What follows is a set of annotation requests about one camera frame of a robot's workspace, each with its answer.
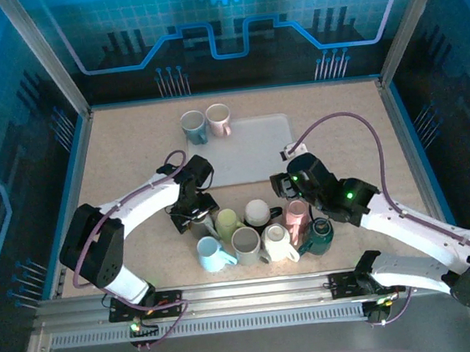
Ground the salmon pink mug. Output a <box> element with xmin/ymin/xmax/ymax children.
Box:
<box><xmin>280</xmin><ymin>197</ymin><xmax>315</xmax><ymax>247</ymax></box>

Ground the dark grey mug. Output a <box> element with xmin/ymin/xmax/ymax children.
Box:
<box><xmin>188</xmin><ymin>212</ymin><xmax>220</xmax><ymax>241</ymax></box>

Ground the blue-grey mug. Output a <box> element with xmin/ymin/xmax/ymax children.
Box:
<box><xmin>180</xmin><ymin>109</ymin><xmax>211</xmax><ymax>148</ymax></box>

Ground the dark green mug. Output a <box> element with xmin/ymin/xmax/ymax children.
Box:
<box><xmin>294</xmin><ymin>216</ymin><xmax>338</xmax><ymax>259</ymax></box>

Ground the light green mug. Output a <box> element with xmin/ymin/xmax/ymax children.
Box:
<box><xmin>212</xmin><ymin>206</ymin><xmax>249</xmax><ymax>244</ymax></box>

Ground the pale pink mug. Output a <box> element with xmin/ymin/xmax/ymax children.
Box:
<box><xmin>204</xmin><ymin>102</ymin><xmax>234</xmax><ymax>140</ymax></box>

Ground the black mug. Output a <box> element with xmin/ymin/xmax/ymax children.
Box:
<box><xmin>241</xmin><ymin>196</ymin><xmax>286</xmax><ymax>231</ymax></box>

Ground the white mug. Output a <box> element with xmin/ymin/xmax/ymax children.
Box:
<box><xmin>258</xmin><ymin>221</ymin><xmax>302</xmax><ymax>266</ymax></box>

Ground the light blue mug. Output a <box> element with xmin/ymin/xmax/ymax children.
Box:
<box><xmin>194</xmin><ymin>232</ymin><xmax>240</xmax><ymax>276</ymax></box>

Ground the light grey mug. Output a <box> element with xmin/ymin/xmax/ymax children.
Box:
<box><xmin>229</xmin><ymin>223</ymin><xmax>273</xmax><ymax>268</ymax></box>

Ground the white plastic tray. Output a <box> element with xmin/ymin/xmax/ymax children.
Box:
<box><xmin>182</xmin><ymin>111</ymin><xmax>299</xmax><ymax>191</ymax></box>

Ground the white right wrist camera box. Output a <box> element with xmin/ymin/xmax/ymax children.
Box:
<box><xmin>278</xmin><ymin>140</ymin><xmax>310</xmax><ymax>163</ymax></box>

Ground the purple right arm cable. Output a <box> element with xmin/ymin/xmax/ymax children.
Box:
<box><xmin>289</xmin><ymin>99</ymin><xmax>470</xmax><ymax>335</ymax></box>

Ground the aluminium frame rail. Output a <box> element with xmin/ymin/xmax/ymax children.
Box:
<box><xmin>377</xmin><ymin>71</ymin><xmax>463</xmax><ymax>244</ymax></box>
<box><xmin>22</xmin><ymin>108</ymin><xmax>114</xmax><ymax>304</ymax></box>

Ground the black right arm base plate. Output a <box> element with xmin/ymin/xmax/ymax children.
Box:
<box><xmin>327</xmin><ymin>266</ymin><xmax>400</xmax><ymax>301</ymax></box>

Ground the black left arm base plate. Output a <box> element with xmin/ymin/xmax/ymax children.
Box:
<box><xmin>105</xmin><ymin>288</ymin><xmax>186</xmax><ymax>324</ymax></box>

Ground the aluminium mounting rail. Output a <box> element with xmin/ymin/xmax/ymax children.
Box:
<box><xmin>32</xmin><ymin>258</ymin><xmax>441</xmax><ymax>333</ymax></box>

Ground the slotted grey cable duct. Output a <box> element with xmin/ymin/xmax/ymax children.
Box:
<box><xmin>48</xmin><ymin>299</ymin><xmax>371</xmax><ymax>352</ymax></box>

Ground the aluminium frame post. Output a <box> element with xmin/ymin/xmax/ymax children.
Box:
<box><xmin>0</xmin><ymin>0</ymin><xmax>95</xmax><ymax>126</ymax></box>
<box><xmin>370</xmin><ymin>0</ymin><xmax>463</xmax><ymax>89</ymax></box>

